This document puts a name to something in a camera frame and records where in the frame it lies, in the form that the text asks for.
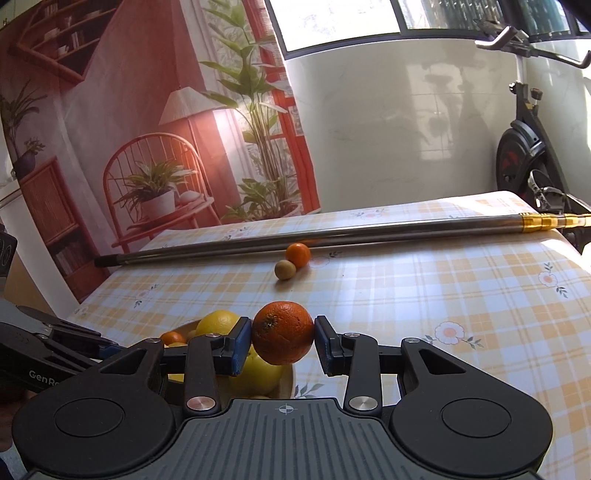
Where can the long metal pole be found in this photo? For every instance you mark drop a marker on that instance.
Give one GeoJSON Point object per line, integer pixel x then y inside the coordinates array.
{"type": "Point", "coordinates": [355, 235]}

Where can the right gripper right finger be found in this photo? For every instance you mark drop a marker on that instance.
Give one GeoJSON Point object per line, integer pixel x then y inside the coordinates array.
{"type": "Point", "coordinates": [360, 358]}

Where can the black exercise bike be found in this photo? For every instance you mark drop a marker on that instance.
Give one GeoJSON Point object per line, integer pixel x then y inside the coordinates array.
{"type": "Point", "coordinates": [526, 162]}

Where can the plaid floral tablecloth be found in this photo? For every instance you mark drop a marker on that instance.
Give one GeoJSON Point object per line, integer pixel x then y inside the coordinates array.
{"type": "Point", "coordinates": [517, 307]}

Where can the printed room backdrop cloth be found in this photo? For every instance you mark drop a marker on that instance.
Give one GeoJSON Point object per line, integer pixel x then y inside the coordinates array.
{"type": "Point", "coordinates": [123, 119]}

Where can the small yellow citrus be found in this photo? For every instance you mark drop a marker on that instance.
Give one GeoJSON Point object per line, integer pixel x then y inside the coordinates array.
{"type": "Point", "coordinates": [257, 378]}

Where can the large yellow orange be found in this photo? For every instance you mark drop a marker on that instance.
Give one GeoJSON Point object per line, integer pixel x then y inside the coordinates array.
{"type": "Point", "coordinates": [219, 322]}

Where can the window frame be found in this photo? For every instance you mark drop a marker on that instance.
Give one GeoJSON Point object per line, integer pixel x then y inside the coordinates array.
{"type": "Point", "coordinates": [307, 27]}

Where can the orange tangerine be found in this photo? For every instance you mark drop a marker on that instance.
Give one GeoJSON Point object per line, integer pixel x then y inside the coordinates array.
{"type": "Point", "coordinates": [172, 339]}
{"type": "Point", "coordinates": [282, 332]}
{"type": "Point", "coordinates": [298, 254]}

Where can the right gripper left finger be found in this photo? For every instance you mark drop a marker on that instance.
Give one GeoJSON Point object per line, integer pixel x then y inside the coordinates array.
{"type": "Point", "coordinates": [204, 359]}

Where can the brown kiwi on table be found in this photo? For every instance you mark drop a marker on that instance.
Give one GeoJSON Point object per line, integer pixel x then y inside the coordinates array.
{"type": "Point", "coordinates": [285, 270]}

